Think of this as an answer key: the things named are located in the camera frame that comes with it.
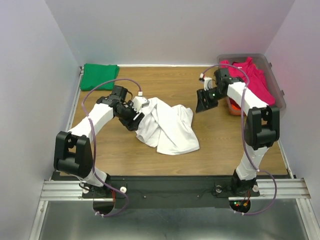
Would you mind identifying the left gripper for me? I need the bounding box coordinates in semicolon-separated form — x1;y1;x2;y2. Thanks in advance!
116;99;145;132

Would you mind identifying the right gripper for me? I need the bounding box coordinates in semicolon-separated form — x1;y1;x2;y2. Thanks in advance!
194;87;226;114

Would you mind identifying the white t shirt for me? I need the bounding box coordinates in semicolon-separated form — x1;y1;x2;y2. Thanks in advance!
136;97;200;156

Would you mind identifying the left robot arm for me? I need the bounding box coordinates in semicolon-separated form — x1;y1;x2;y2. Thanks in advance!
53;85;149;197

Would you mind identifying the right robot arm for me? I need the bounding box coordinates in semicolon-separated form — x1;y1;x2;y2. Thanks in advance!
195;68;280;195

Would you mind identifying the orange t shirt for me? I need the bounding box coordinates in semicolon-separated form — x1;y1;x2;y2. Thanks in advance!
228;98;241;116

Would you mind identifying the pink t shirt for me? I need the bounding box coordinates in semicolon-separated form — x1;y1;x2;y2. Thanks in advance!
232;57;276;105

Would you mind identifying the folded green t shirt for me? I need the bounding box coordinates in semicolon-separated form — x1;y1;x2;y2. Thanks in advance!
80;63;120;92

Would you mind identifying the clear plastic bin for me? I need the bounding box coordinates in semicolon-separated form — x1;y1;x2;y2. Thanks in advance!
217;53;286;111

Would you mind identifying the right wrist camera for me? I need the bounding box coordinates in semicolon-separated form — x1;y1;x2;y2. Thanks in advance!
199;73;213;91

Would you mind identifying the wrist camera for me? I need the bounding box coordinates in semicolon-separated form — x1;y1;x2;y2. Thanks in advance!
132;91;150;112
199;73;213;91

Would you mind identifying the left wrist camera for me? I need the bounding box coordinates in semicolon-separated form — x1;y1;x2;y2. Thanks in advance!
132;91;150;112

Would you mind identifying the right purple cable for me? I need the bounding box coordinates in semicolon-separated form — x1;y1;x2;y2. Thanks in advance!
199;63;278;216

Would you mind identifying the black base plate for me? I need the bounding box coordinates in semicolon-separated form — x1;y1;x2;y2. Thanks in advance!
49;175;261;210

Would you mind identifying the aluminium rail frame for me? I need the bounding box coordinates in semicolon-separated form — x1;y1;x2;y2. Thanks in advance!
28;66;320;240

